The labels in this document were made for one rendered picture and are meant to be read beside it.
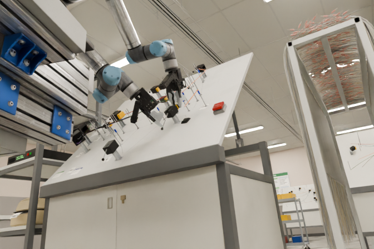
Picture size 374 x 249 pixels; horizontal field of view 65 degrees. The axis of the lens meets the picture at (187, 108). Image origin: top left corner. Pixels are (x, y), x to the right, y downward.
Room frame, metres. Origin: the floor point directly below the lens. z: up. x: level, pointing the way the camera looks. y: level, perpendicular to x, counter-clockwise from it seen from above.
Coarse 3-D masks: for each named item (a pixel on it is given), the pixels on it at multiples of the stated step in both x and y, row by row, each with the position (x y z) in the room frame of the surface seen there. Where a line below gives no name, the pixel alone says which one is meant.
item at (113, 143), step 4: (112, 140) 1.42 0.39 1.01; (108, 144) 1.42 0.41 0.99; (112, 144) 1.41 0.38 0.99; (116, 144) 1.43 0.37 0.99; (104, 148) 1.41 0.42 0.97; (108, 148) 1.40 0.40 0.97; (112, 148) 1.41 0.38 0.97; (116, 148) 1.43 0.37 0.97; (108, 152) 1.42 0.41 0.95; (112, 152) 1.41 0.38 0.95; (116, 152) 1.45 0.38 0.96; (104, 156) 1.39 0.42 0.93; (116, 156) 1.46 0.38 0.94; (120, 156) 1.47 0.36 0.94; (116, 160) 1.48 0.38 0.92
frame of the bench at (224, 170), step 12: (216, 168) 1.16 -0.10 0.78; (228, 168) 1.17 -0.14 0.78; (240, 168) 1.27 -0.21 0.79; (228, 180) 1.16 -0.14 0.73; (264, 180) 1.52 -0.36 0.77; (228, 192) 1.15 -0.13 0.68; (276, 192) 1.65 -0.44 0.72; (48, 204) 1.75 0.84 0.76; (228, 204) 1.15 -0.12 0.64; (276, 204) 1.62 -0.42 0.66; (228, 216) 1.15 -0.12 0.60; (228, 228) 1.15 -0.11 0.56; (228, 240) 1.16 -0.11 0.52
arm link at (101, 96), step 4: (96, 88) 1.18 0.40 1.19; (100, 88) 1.15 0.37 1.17; (116, 88) 1.22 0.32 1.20; (96, 92) 1.17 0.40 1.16; (100, 92) 1.17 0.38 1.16; (104, 92) 1.17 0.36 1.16; (108, 92) 1.16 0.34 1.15; (112, 92) 1.18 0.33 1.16; (116, 92) 1.24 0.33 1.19; (96, 96) 1.19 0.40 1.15; (100, 96) 1.18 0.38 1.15; (104, 96) 1.19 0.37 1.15; (108, 96) 1.20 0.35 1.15; (96, 100) 1.22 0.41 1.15; (100, 100) 1.20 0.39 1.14; (104, 100) 1.20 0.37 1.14
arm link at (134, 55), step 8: (112, 0) 1.04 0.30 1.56; (120, 0) 1.05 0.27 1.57; (112, 8) 1.07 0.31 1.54; (120, 8) 1.07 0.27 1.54; (112, 16) 1.11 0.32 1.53; (120, 16) 1.10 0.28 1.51; (128, 16) 1.12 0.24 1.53; (120, 24) 1.13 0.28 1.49; (128, 24) 1.13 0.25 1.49; (120, 32) 1.16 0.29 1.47; (128, 32) 1.16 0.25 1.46; (128, 40) 1.19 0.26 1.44; (136, 40) 1.20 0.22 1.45; (128, 48) 1.23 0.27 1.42; (136, 48) 1.22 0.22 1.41; (128, 56) 1.26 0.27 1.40; (136, 56) 1.25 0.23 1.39; (144, 56) 1.24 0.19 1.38
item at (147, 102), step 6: (138, 90) 1.26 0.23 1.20; (144, 90) 1.27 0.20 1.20; (132, 96) 1.26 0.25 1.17; (144, 96) 1.28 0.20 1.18; (150, 96) 1.27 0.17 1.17; (144, 102) 1.28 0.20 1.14; (150, 102) 1.28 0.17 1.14; (156, 102) 1.32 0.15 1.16; (144, 108) 1.29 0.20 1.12; (150, 108) 1.30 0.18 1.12
